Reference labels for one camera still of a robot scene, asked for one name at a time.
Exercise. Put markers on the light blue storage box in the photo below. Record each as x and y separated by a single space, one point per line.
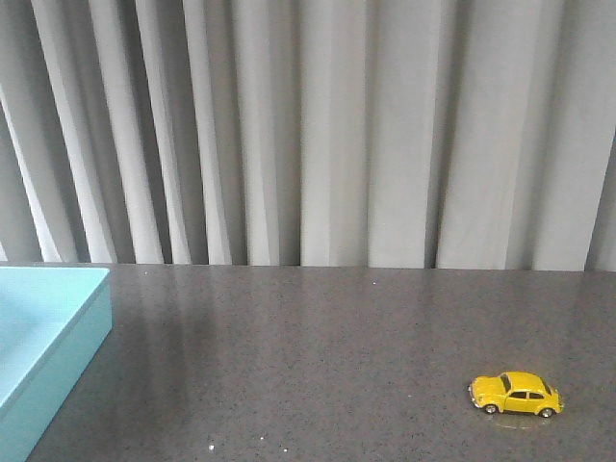
53 321

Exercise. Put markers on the grey pleated curtain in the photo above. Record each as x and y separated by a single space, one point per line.
390 134

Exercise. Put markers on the yellow toy beetle car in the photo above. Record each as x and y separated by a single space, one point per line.
515 392

